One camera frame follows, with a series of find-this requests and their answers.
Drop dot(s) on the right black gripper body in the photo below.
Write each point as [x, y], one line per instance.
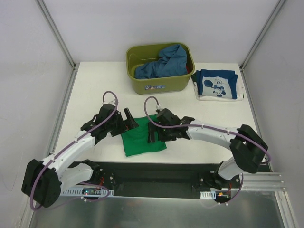
[156, 130]

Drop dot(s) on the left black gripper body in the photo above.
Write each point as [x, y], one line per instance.
[124, 121]

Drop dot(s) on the green t shirt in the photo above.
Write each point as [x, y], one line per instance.
[135, 141]

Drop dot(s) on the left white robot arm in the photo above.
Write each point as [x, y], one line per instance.
[44, 180]

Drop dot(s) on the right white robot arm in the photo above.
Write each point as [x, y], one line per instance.
[247, 147]

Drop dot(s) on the red t shirt in bin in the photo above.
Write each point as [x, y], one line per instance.
[188, 70]

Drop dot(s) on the blue t shirt in bin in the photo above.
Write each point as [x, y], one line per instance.
[171, 61]

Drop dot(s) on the folded navy printed t shirt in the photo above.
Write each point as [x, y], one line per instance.
[216, 83]

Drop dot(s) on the olive green plastic bin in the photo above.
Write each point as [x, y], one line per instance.
[138, 55]

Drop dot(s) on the folded white t shirt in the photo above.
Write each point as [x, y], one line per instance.
[240, 94]

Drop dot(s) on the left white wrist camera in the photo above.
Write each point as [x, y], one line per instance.
[113, 102]

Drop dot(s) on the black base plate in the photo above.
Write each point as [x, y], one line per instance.
[152, 180]

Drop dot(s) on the left white cable duct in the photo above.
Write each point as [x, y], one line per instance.
[86, 192]

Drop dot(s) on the white cable duct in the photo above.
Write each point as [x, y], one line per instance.
[207, 195]
[86, 192]

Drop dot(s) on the right white cable duct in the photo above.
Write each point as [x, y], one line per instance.
[207, 195]

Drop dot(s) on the left aluminium frame post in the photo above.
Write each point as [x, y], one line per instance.
[53, 27]

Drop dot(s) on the aluminium frame post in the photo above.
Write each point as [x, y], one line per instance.
[267, 25]
[53, 27]

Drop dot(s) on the right aluminium frame post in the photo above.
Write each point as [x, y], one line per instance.
[267, 25]

